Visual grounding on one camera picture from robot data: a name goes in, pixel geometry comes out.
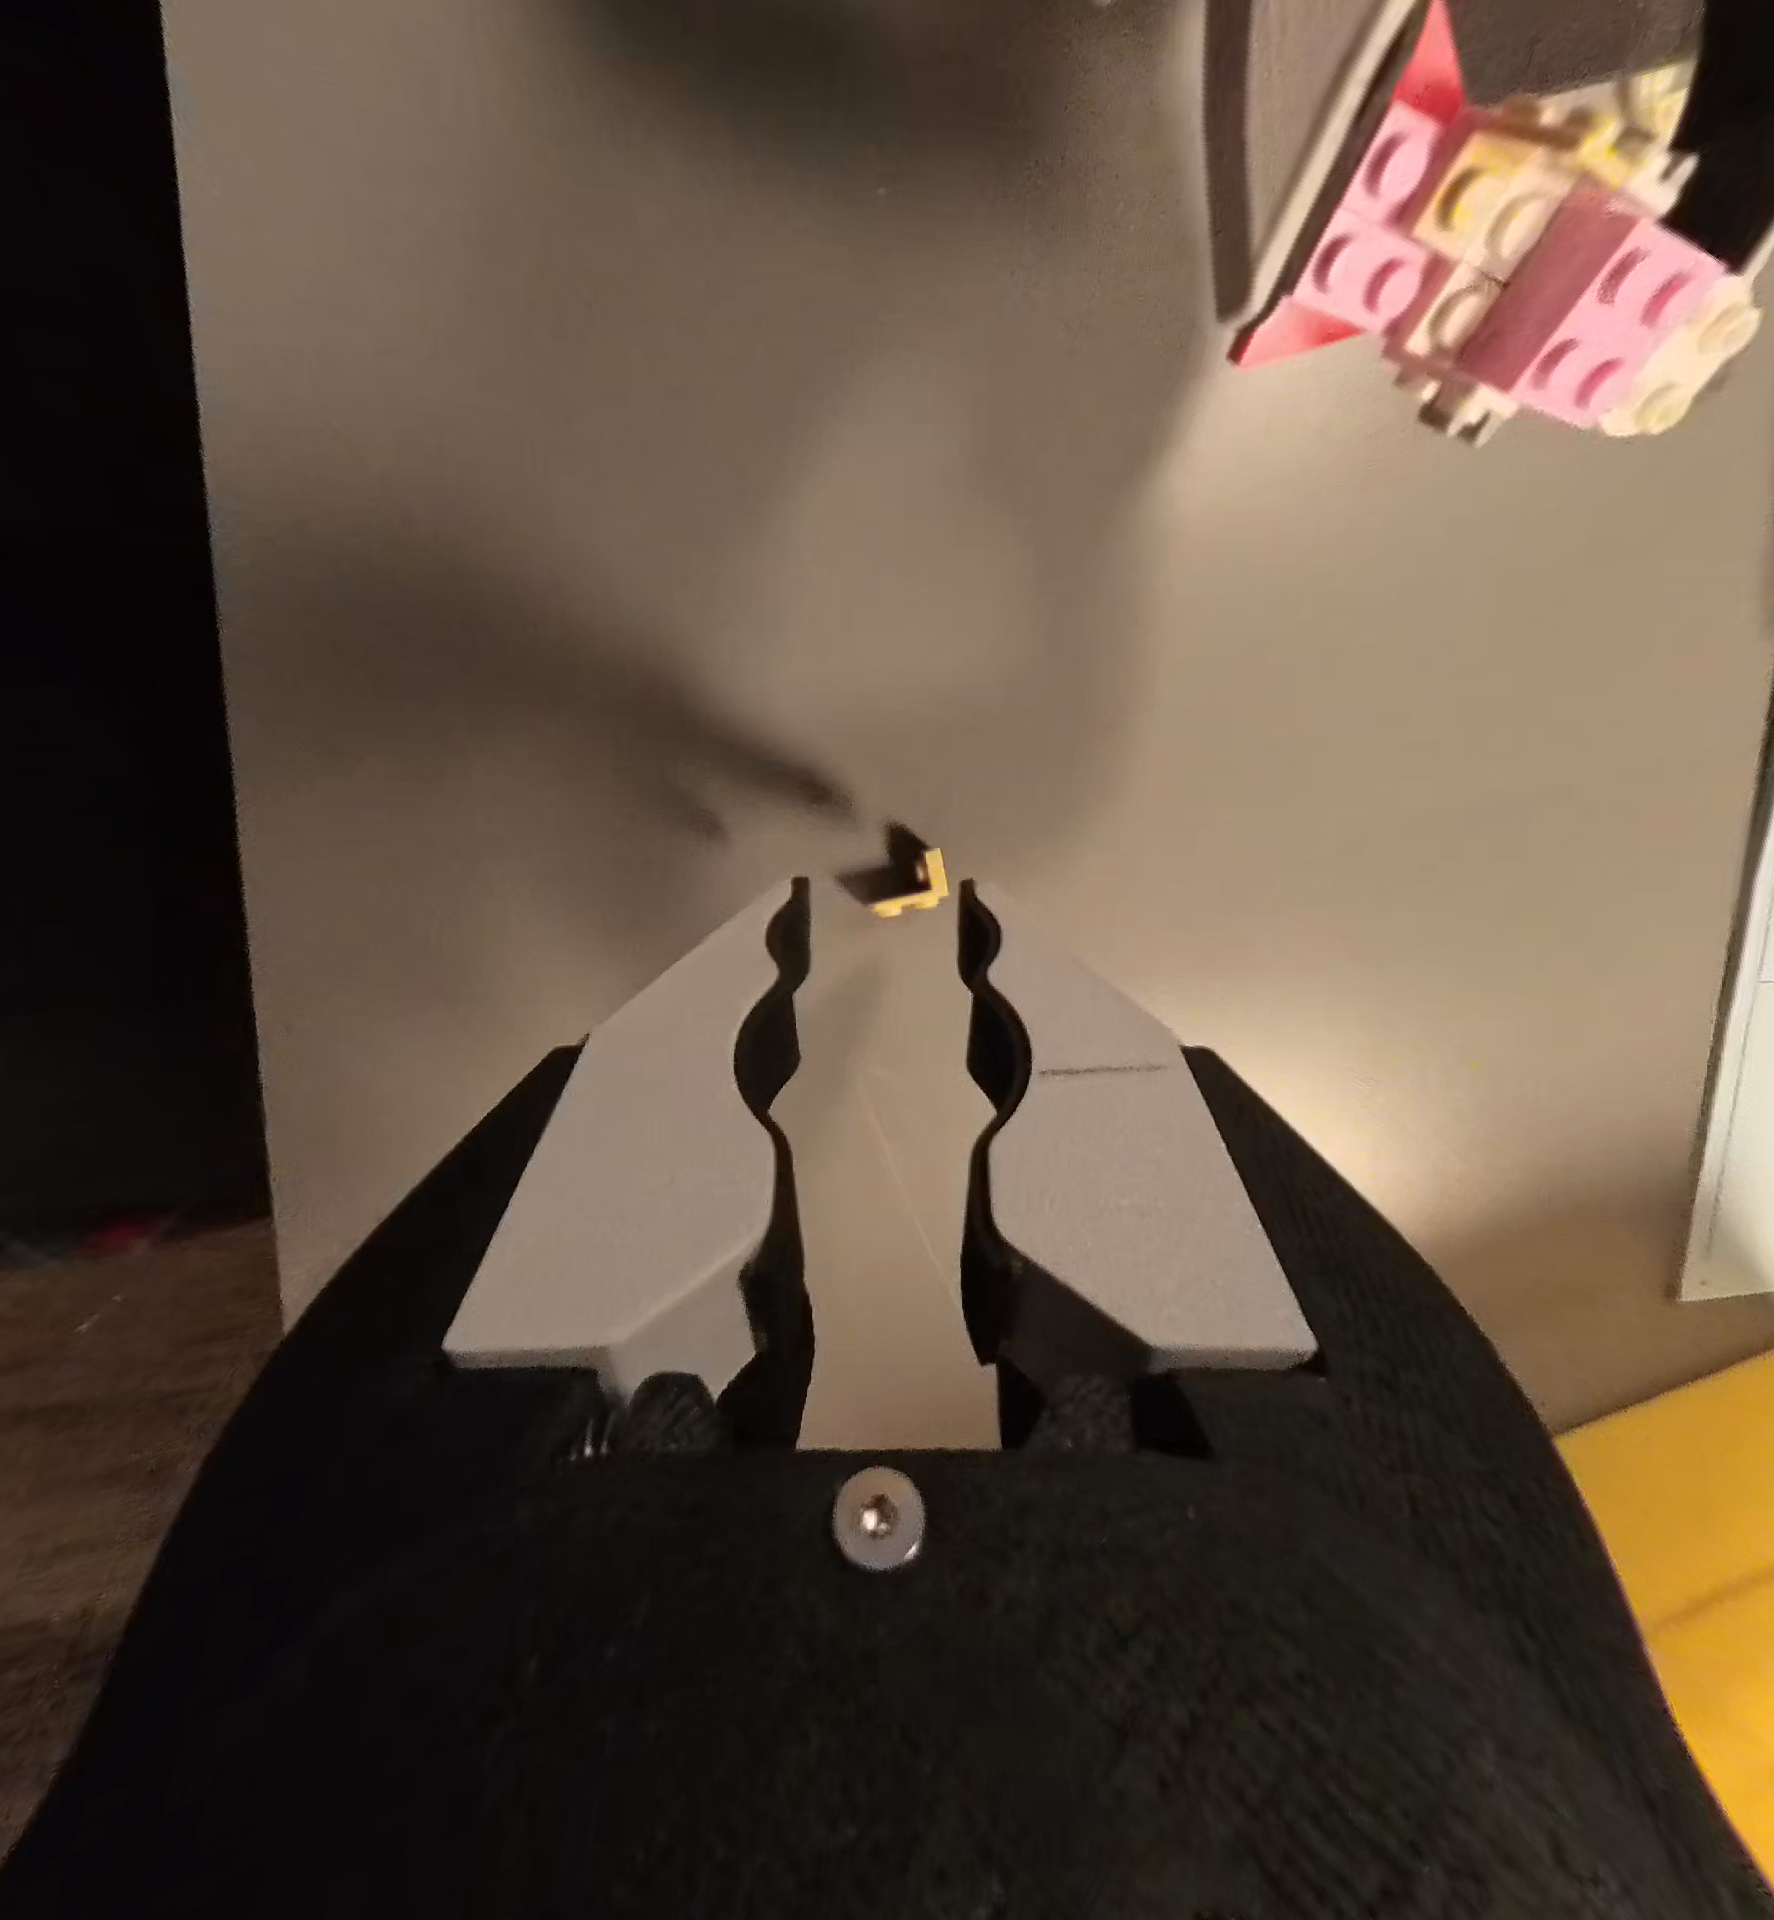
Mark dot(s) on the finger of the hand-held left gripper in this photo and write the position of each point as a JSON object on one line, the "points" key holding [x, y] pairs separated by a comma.
{"points": [[1750, 128], [1301, 143]]}

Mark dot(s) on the yellow box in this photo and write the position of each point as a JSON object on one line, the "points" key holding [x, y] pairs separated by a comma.
{"points": [[1727, 1589]]}

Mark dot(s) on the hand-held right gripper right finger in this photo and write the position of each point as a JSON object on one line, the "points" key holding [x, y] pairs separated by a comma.
{"points": [[1143, 1185]]}

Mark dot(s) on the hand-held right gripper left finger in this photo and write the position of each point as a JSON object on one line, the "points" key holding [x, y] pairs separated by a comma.
{"points": [[632, 1171]]}

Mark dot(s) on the small yellow toy brick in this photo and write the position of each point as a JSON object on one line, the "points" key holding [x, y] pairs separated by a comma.
{"points": [[910, 888]]}

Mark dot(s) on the pink and cream toy brick model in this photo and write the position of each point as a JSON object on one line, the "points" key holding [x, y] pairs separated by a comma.
{"points": [[1518, 271]]}

